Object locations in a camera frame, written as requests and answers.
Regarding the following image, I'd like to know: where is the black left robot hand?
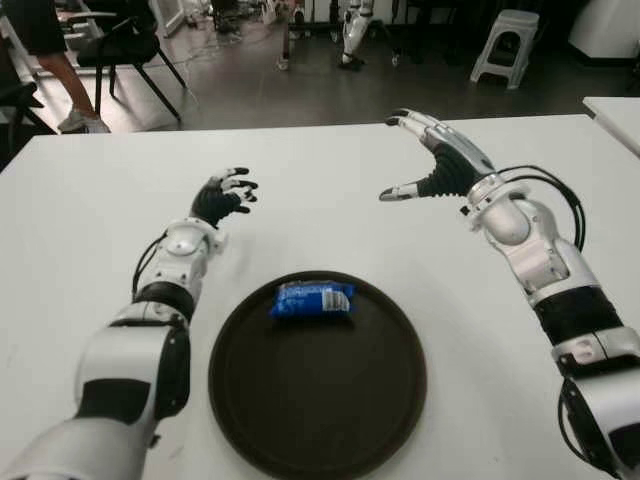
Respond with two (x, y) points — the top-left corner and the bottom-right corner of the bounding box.
(192, 167), (260, 231)

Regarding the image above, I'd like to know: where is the blue Oreo cookie pack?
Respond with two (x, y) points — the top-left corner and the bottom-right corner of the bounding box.
(268, 280), (357, 320)

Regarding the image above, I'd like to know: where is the black wheeled metal stand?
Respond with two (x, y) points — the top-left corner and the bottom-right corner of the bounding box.
(276, 0), (404, 71)

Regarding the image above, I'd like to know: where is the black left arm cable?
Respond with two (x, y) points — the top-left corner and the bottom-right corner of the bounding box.
(130, 232), (169, 296)

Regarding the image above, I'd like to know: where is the white floor cable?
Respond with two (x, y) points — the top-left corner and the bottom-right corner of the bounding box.
(169, 29), (224, 121)

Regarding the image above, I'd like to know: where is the person in dark shorts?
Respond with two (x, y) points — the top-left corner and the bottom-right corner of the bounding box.
(14, 0), (111, 135)

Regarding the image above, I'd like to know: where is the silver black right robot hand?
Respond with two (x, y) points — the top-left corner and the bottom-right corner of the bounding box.
(378, 107), (499, 203)

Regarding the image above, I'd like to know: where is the black chair with armrests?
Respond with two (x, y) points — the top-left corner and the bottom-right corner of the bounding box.
(64, 0), (187, 121)

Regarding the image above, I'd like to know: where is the black office chair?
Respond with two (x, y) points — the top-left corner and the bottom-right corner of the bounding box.
(0, 82), (46, 136)

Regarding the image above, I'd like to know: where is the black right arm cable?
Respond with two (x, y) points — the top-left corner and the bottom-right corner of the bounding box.
(497, 164), (587, 251)

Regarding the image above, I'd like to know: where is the white framed panel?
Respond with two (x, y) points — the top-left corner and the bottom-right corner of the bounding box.
(154, 0), (189, 39)

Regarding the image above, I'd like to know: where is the white plastic stool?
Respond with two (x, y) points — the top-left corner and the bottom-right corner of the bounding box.
(469, 8), (541, 91)

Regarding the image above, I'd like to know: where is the white humanoid robot leg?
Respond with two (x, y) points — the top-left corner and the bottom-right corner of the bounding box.
(337, 0), (376, 71)

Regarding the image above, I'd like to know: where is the round dark brown tray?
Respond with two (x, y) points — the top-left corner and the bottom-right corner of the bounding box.
(208, 269), (429, 477)

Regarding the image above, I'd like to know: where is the white cabinet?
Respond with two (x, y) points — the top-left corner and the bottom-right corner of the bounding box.
(569, 0), (640, 66)

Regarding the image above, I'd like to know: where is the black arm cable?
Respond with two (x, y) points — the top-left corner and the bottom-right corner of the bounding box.
(497, 164), (587, 251)
(130, 232), (169, 296)

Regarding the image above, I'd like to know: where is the white side table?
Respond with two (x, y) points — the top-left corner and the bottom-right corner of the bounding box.
(582, 96), (640, 156)

